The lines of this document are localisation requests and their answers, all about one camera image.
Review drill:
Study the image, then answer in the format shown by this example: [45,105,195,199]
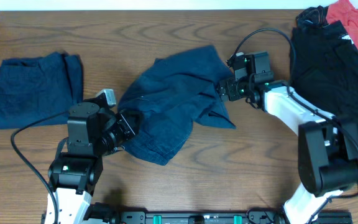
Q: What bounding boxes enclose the navy blue denim shorts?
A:
[118,45,236,166]

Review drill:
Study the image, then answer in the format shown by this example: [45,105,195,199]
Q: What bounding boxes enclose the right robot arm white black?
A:
[217,52,358,223]

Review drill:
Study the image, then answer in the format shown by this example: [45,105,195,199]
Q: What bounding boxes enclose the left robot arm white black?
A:
[42,101,142,223]

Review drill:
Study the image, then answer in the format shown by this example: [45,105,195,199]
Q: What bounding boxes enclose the black garment pile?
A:
[290,6,358,129]

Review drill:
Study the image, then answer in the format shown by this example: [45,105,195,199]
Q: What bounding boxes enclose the folded navy blue shorts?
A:
[0,52,83,129]

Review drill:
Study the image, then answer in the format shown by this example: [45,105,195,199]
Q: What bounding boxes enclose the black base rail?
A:
[85,202,354,224]

